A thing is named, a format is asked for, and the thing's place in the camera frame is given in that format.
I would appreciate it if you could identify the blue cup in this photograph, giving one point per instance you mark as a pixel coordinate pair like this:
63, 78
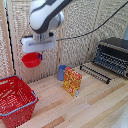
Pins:
61, 72

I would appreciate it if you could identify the red plastic shopping basket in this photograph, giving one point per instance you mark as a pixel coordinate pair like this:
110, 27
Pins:
15, 100

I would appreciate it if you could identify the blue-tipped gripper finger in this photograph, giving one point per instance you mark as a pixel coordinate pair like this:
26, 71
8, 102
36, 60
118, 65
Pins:
40, 56

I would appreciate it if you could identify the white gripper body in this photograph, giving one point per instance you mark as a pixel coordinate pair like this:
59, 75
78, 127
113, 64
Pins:
38, 44

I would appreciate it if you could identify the red bowl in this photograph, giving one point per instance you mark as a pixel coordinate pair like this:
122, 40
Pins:
31, 59

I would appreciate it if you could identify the black dish rack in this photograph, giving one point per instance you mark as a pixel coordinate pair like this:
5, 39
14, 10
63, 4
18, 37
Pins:
95, 73

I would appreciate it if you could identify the yellow red patterned box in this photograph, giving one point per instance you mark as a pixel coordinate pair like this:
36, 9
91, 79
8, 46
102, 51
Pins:
71, 81

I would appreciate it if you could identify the black toaster oven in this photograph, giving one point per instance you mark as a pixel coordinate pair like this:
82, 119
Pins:
112, 55

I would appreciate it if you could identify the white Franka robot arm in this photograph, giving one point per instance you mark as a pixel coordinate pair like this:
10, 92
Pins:
46, 15

